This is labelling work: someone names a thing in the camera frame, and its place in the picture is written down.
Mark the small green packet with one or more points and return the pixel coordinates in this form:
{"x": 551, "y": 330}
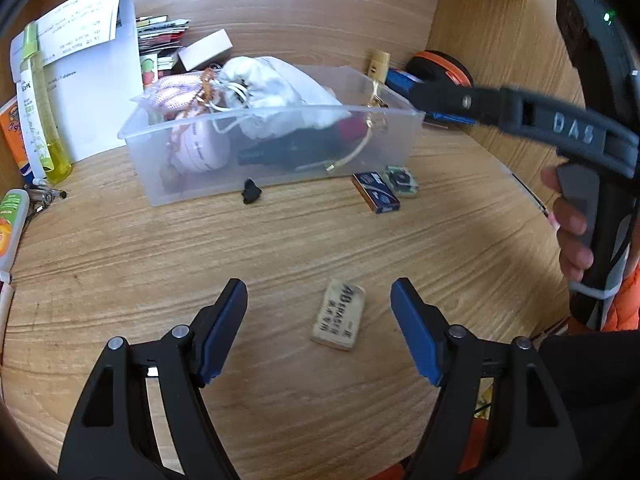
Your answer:
{"x": 401, "y": 181}

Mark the person's right hand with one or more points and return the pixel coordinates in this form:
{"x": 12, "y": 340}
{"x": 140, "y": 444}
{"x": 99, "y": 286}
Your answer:
{"x": 570, "y": 222}

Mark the blue striped pencil case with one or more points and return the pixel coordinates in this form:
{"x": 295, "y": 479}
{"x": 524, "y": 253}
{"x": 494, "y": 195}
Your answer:
{"x": 452, "y": 118}

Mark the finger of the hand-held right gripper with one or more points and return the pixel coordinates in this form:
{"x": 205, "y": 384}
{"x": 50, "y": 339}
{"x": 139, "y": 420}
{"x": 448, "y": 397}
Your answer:
{"x": 430, "y": 97}

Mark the black object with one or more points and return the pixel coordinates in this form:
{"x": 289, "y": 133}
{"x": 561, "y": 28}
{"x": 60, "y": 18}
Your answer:
{"x": 290, "y": 147}

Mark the olive green lump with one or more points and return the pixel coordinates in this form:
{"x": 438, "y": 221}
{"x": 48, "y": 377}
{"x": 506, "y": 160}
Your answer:
{"x": 169, "y": 176}

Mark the beige cylinder stamp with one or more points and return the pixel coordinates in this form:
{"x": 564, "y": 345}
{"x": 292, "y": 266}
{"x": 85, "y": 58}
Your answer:
{"x": 378, "y": 65}

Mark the beige eraser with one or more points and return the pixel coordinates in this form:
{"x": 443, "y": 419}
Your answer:
{"x": 339, "y": 315}

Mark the stack of books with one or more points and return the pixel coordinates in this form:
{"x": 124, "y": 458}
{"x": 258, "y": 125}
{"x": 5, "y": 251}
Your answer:
{"x": 160, "y": 35}

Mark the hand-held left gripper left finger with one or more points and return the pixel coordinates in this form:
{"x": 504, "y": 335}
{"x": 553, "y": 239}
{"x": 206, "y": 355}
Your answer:
{"x": 225, "y": 330}

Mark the small dark blue box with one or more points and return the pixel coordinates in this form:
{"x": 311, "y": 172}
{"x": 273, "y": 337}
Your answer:
{"x": 376, "y": 192}

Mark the small black clip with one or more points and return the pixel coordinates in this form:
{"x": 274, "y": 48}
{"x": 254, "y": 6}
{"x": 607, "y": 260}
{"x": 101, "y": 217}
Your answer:
{"x": 250, "y": 192}

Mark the white green tube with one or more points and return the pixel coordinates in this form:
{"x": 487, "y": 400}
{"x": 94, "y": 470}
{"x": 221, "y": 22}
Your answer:
{"x": 10, "y": 230}

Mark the white paper sheet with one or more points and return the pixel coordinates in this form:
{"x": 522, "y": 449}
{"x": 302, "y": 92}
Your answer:
{"x": 95, "y": 90}

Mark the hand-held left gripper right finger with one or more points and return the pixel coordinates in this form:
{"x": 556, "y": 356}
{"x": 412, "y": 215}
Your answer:
{"x": 415, "y": 330}

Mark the orange tube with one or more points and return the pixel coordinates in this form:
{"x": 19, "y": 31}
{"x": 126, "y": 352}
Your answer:
{"x": 12, "y": 135}

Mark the white cardboard box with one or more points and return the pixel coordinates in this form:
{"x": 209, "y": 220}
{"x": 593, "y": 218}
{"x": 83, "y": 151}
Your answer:
{"x": 205, "y": 50}

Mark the orange black tape measure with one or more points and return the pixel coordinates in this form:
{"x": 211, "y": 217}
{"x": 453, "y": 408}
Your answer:
{"x": 440, "y": 62}

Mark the clear plastic storage box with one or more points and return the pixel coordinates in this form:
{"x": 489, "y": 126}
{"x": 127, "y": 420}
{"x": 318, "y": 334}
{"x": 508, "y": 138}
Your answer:
{"x": 210, "y": 187}

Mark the fruit print card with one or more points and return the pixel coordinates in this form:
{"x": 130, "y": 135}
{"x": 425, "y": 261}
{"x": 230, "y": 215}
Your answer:
{"x": 148, "y": 70}

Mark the yellow green spray bottle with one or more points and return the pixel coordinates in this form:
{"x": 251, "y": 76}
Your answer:
{"x": 42, "y": 125}

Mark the pink knitted pouch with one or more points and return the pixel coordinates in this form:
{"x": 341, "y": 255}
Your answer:
{"x": 172, "y": 92}

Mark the wooden desktop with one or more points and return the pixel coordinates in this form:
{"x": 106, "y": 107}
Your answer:
{"x": 200, "y": 260}

